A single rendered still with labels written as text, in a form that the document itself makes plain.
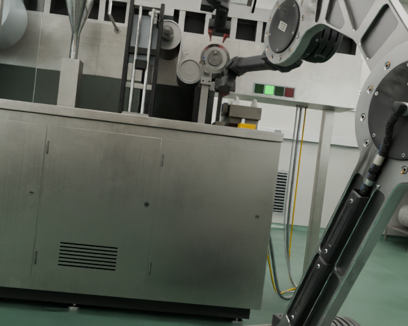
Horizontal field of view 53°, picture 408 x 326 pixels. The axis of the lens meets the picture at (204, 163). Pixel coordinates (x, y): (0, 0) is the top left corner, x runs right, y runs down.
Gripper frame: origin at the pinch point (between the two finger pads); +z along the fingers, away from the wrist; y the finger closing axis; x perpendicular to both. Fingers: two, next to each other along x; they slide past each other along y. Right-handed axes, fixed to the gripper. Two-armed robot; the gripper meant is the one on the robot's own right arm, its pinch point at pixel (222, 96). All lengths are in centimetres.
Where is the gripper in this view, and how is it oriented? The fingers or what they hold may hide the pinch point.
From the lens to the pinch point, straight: 212.7
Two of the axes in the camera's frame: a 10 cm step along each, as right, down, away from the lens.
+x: 0.7, -8.8, 4.8
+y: 9.9, 1.1, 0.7
